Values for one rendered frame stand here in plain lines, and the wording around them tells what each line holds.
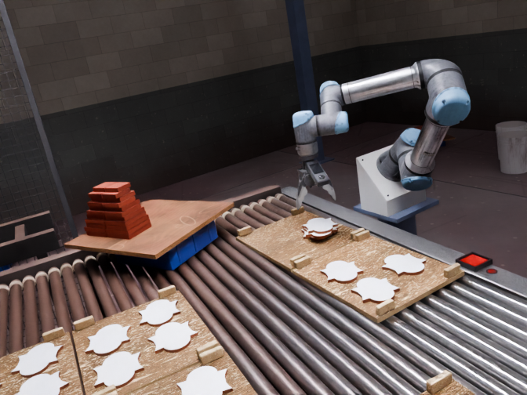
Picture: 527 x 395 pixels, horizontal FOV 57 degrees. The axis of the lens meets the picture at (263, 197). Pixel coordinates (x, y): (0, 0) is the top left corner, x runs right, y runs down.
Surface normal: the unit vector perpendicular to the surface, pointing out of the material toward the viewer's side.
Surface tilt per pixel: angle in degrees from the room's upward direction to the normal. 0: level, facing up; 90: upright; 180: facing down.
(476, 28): 90
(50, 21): 90
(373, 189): 90
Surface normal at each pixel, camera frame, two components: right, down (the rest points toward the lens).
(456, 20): -0.83, 0.31
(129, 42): 0.53, 0.18
